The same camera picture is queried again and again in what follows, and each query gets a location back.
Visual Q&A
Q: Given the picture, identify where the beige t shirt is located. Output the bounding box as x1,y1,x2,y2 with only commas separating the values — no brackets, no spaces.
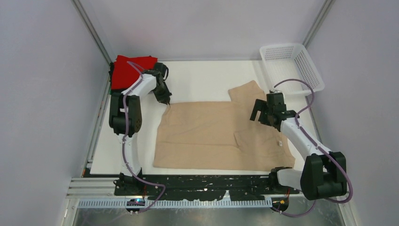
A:
153,81,295,171

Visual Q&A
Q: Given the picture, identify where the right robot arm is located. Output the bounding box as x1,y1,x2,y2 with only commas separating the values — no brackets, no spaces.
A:
250,92,353,201

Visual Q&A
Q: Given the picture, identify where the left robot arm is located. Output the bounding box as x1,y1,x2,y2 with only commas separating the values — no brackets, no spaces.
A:
109,61,172,195

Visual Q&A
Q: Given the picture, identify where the red folded t shirt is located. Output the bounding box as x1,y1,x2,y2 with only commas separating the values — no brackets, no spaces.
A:
111,55,158,92

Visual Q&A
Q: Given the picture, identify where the white plastic basket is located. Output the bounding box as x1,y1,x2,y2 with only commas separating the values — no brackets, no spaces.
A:
259,43,325,96

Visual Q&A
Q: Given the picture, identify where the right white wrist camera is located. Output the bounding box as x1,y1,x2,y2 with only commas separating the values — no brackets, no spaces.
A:
268,90,283,95

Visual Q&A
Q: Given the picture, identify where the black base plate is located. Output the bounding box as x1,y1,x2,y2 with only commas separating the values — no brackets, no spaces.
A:
113,174,299,201

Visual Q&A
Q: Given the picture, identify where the aluminium frame rail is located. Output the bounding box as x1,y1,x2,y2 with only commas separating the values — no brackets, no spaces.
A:
67,178,283,197

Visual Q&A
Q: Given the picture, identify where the white slotted cable duct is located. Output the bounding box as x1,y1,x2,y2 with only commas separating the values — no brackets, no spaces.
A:
77,197,272,209

